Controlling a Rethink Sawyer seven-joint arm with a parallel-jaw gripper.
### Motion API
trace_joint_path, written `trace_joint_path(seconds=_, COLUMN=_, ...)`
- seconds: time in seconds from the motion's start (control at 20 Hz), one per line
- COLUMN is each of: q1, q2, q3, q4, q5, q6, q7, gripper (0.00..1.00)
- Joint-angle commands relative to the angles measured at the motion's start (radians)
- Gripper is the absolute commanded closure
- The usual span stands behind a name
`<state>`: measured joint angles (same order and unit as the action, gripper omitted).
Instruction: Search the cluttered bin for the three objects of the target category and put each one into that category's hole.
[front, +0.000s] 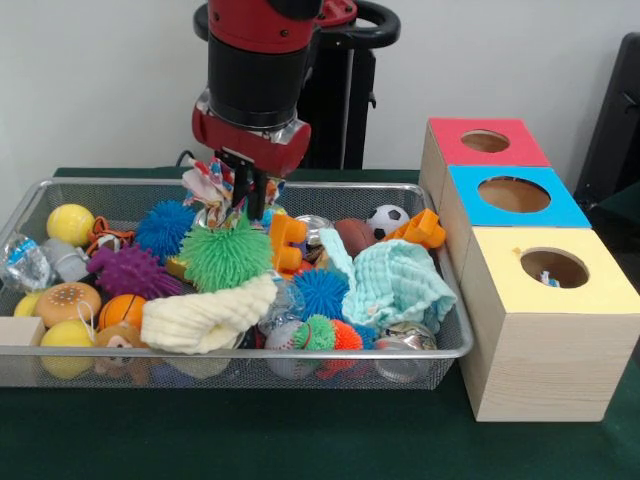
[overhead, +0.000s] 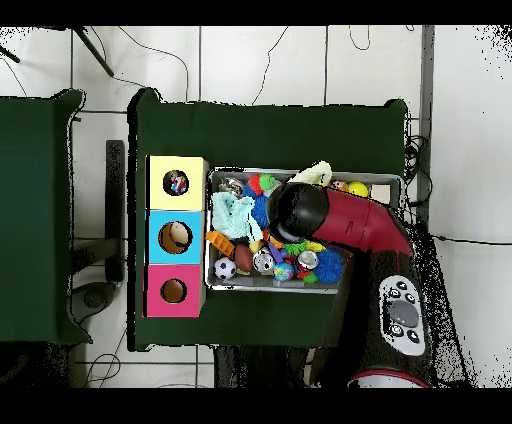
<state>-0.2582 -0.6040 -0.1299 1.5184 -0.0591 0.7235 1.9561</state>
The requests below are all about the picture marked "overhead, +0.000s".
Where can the blue spiky rubber ball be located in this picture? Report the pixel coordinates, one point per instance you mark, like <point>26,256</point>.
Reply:
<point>330,266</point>

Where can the dark green tablecloth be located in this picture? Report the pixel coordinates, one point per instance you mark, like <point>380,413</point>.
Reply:
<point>240,136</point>
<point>36,200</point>

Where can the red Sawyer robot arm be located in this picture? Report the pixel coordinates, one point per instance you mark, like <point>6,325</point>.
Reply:
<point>360,224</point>

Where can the black tripod leg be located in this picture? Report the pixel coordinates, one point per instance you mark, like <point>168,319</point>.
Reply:
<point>10,55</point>
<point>94,51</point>

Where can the brown toy football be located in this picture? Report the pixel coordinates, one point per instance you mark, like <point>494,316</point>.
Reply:
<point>244,259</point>

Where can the grey round stand base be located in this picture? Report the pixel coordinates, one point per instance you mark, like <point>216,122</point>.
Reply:
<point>94,298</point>

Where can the cream yellow cloth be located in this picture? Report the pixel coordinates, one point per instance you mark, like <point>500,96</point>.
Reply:
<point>316,174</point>

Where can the small colourful patterned cloth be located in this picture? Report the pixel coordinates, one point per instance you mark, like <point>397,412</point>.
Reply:
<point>176,183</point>

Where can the wooden box with three holes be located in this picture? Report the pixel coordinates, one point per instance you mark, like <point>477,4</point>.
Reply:
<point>176,248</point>

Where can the wide orange studded block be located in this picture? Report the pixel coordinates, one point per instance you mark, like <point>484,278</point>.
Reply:
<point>274,240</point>

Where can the yellow ball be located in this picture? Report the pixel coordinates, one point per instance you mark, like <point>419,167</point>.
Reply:
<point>358,189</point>

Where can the black and white soccer ball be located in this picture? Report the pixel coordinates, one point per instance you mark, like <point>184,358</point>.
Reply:
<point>225,268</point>

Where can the blue globe ball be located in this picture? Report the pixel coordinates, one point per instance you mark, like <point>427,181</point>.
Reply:
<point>283,272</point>

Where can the silver mesh bin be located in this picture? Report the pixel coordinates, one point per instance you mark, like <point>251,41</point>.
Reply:
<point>248,282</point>

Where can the mint green cloth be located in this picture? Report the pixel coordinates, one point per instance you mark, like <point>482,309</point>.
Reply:
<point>232,216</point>

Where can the long orange toy block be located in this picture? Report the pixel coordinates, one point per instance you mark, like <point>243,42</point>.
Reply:
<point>220,243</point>

